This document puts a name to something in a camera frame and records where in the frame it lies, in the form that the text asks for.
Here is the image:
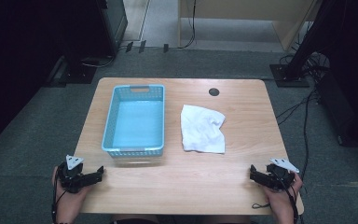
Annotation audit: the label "dark cabinet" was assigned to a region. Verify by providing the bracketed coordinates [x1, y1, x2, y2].
[95, 0, 129, 58]

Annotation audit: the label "white cloth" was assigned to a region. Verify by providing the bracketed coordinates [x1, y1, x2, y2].
[180, 104, 227, 155]

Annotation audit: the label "person's left hand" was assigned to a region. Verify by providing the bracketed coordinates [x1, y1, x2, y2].
[51, 165, 93, 224]

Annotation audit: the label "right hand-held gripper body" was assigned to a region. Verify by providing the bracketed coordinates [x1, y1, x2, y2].
[250, 157, 300, 191]

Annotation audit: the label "person's right hand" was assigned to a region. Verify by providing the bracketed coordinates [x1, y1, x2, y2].
[261, 171, 304, 224]

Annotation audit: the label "black equipment box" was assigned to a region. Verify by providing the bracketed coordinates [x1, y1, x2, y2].
[315, 70, 358, 149]

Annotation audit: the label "black hanging cable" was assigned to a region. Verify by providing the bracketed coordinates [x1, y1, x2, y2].
[177, 0, 198, 49]

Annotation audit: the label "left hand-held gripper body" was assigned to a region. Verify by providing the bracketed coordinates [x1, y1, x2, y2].
[57, 154, 103, 194]

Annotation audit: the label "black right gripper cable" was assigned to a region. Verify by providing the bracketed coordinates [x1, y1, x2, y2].
[280, 174, 300, 224]

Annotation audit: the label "thin black cord loop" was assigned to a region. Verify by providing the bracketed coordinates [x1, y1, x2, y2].
[251, 202, 272, 210]

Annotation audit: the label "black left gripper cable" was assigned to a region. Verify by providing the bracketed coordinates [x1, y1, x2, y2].
[51, 170, 69, 224]

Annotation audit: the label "light blue plastic basket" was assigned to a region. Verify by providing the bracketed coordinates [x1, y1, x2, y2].
[101, 84, 166, 158]

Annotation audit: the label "black flat stand base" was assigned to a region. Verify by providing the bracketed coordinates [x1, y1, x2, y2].
[45, 55, 98, 86]

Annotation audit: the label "dark curtain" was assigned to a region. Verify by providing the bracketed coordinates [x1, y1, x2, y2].
[0, 0, 106, 160]

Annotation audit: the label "black floor cables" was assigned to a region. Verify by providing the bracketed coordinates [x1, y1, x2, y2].
[275, 52, 324, 183]

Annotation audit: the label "black metal stand with base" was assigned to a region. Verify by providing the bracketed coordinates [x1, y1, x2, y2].
[268, 0, 334, 89]

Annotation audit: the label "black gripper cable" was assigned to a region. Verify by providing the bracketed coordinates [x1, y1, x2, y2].
[51, 170, 69, 224]
[280, 174, 300, 224]

